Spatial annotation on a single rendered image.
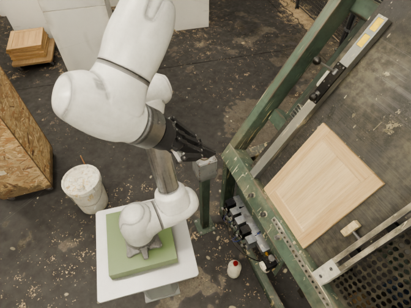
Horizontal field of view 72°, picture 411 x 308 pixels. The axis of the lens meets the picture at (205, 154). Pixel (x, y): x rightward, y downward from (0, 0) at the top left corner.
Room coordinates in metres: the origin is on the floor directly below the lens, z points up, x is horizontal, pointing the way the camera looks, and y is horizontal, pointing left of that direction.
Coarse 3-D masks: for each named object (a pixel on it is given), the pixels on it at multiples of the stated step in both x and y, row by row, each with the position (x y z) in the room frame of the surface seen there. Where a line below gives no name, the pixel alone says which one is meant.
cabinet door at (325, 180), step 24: (312, 144) 0.90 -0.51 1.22; (336, 144) 0.84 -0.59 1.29; (288, 168) 0.87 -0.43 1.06; (312, 168) 0.81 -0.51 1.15; (336, 168) 0.75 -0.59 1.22; (360, 168) 0.70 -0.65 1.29; (288, 192) 0.77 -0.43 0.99; (312, 192) 0.71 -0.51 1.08; (336, 192) 0.66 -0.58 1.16; (360, 192) 0.62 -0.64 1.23; (288, 216) 0.67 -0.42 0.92; (312, 216) 0.62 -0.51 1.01; (336, 216) 0.58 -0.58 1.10; (312, 240) 0.53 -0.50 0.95
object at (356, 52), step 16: (384, 16) 1.13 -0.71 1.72; (368, 32) 1.12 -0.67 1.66; (352, 48) 1.12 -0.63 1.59; (368, 48) 1.10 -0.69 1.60; (352, 64) 1.08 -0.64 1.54; (336, 80) 1.05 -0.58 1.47; (304, 112) 1.03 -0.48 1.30; (288, 128) 1.02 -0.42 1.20; (272, 144) 1.01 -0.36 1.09; (272, 160) 0.96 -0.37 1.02; (256, 176) 0.93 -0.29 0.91
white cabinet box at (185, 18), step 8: (176, 0) 4.41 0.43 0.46; (184, 0) 4.44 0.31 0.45; (192, 0) 4.47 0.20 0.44; (200, 0) 4.51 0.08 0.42; (208, 0) 4.54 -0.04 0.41; (176, 8) 4.41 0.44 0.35; (184, 8) 4.44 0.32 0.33; (192, 8) 4.47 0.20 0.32; (200, 8) 4.51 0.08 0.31; (208, 8) 4.54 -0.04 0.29; (176, 16) 4.41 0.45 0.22; (184, 16) 4.44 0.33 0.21; (192, 16) 4.47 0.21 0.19; (200, 16) 4.50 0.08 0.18; (208, 16) 4.54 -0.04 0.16; (176, 24) 4.41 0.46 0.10; (184, 24) 4.44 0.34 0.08; (192, 24) 4.47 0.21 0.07; (200, 24) 4.50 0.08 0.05; (208, 24) 4.54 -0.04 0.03
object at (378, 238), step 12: (408, 204) 0.49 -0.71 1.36; (396, 216) 0.47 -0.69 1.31; (408, 216) 0.47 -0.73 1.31; (384, 228) 0.45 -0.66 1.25; (396, 228) 0.44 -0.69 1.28; (408, 228) 0.43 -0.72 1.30; (360, 240) 0.44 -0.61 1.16; (372, 240) 0.44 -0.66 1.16; (384, 240) 0.42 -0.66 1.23; (348, 252) 0.42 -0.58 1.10; (360, 252) 0.41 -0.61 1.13; (372, 252) 0.41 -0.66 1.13; (324, 264) 0.41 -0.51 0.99; (336, 264) 0.40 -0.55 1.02; (348, 264) 0.38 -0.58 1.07; (324, 276) 0.37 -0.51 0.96; (336, 276) 0.36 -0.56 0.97
